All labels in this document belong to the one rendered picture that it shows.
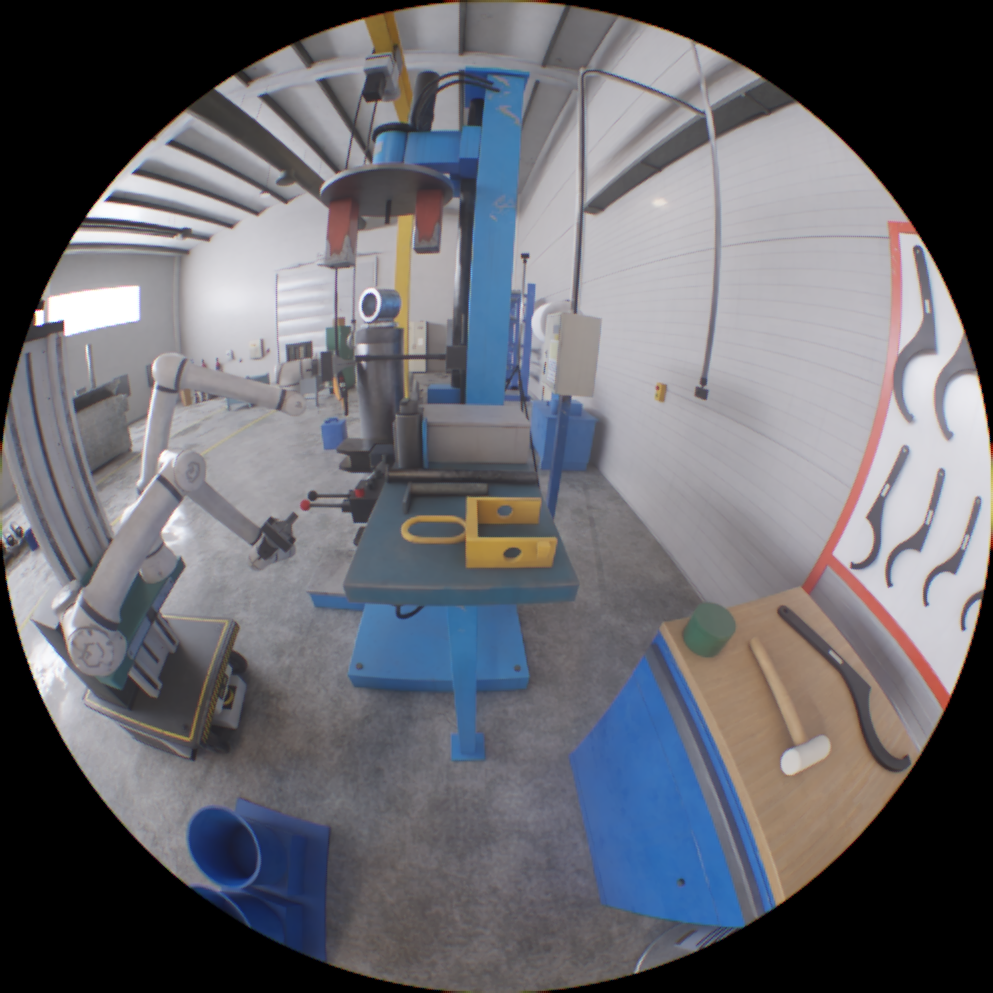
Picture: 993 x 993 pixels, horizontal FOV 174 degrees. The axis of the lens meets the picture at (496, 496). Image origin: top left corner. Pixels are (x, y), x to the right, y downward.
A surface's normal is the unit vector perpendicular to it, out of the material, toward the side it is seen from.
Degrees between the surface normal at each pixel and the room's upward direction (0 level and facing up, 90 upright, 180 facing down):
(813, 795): 0
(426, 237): 90
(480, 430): 90
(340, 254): 90
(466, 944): 0
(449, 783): 0
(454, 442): 90
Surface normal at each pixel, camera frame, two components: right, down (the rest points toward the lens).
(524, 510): 0.07, 0.48
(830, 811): 0.05, -0.88
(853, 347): -0.99, 0.00
